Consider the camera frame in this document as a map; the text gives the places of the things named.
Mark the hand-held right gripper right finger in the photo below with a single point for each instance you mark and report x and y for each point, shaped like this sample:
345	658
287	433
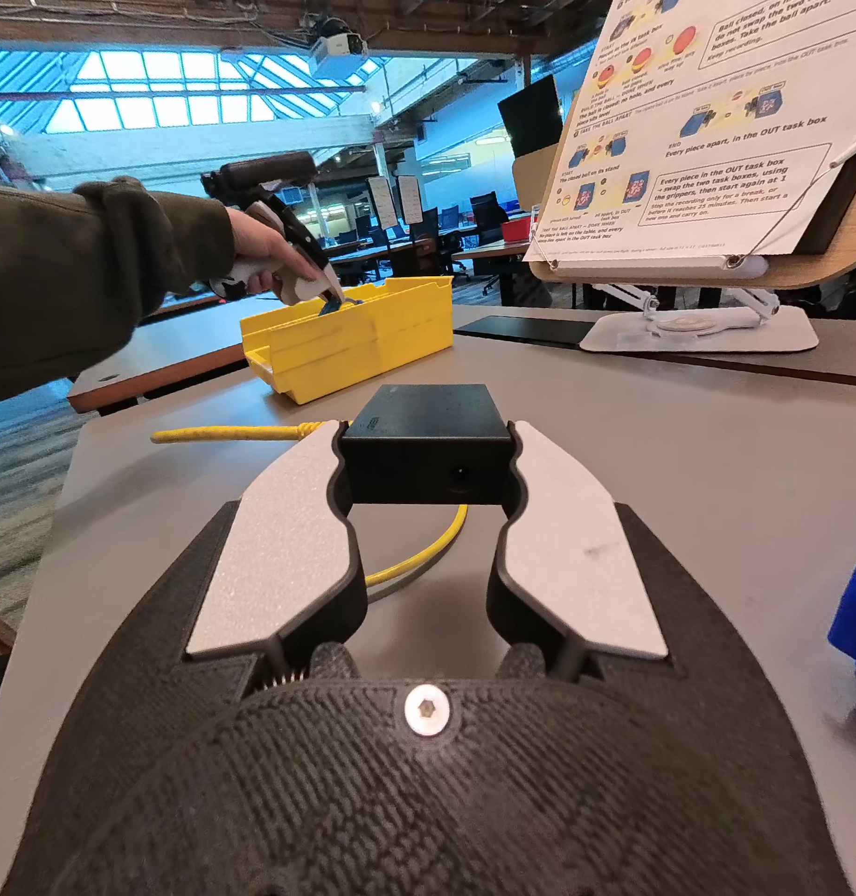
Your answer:
582	553

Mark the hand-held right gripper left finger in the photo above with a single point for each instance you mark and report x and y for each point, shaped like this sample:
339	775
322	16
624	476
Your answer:
281	546

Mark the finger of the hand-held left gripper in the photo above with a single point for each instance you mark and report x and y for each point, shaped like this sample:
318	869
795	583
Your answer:
309	288

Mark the yellow plastic bin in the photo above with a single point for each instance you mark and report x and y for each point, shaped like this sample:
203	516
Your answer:
358	350

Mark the black network switch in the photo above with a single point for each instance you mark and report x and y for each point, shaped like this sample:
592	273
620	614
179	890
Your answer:
428	427

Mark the person's left forearm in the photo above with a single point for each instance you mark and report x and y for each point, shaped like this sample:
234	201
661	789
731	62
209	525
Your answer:
85	280

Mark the person's left hand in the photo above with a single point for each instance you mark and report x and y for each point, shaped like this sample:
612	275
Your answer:
260	238

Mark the white paper sheet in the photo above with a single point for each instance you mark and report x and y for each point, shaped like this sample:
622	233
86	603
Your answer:
382	201
409	199

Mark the white ceiling projector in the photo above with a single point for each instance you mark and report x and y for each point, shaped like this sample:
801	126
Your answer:
338	54

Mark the brown-edged desk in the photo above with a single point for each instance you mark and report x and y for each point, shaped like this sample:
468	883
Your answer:
162	364

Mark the long wooden desk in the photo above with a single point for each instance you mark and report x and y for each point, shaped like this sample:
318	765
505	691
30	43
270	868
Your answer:
491	250

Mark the black office chair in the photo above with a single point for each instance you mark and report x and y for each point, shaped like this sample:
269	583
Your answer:
489	210

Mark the red plastic bin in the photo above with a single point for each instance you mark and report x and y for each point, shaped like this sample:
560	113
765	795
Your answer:
517	229

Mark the black flat panel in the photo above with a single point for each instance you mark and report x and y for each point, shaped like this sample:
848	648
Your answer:
526	329

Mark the black monitor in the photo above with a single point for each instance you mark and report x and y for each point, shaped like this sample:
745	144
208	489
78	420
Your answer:
529	115

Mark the printed instruction sheet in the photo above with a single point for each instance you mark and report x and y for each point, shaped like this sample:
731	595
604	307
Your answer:
693	105

